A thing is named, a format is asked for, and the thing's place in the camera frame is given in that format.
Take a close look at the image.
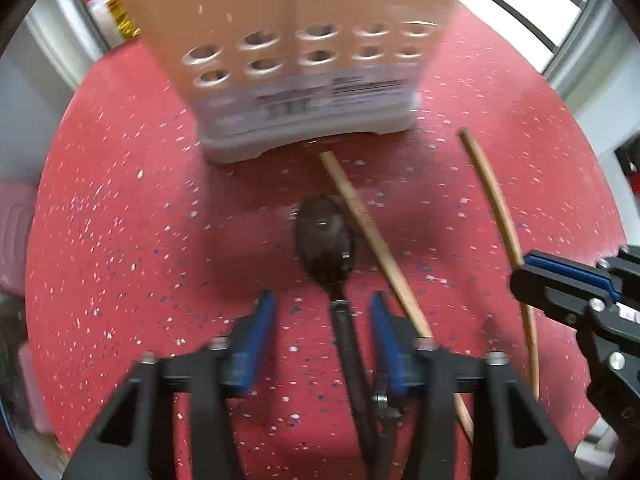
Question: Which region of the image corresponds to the curved wooden stick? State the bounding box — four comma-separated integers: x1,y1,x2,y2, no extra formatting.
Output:
459,128,541,401

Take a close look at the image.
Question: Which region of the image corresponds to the dark object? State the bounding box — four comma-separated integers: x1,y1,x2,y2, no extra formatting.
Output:
614,132,640,202

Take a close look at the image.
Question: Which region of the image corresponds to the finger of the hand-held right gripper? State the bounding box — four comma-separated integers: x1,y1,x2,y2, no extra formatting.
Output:
524,251,621,300
510,264,608,323

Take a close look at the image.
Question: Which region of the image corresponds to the plain wooden chopstick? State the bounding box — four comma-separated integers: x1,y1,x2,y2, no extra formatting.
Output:
319,151,475,443

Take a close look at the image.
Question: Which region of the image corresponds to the beige plastic utensil holder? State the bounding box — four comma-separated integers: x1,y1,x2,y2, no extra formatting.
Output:
117,0,475,164

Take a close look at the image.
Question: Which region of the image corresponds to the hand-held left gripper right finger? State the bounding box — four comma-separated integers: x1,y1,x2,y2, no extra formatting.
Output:
369,291,583,480

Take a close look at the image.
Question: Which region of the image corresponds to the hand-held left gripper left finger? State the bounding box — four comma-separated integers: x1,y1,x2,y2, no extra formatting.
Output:
65,289,278,480

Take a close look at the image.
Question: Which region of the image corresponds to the yellow labelled bag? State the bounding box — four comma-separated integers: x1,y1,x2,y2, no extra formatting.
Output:
106,0,142,40

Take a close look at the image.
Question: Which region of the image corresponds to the black handled metal spoon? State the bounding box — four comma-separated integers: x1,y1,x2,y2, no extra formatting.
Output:
294,194,388,468

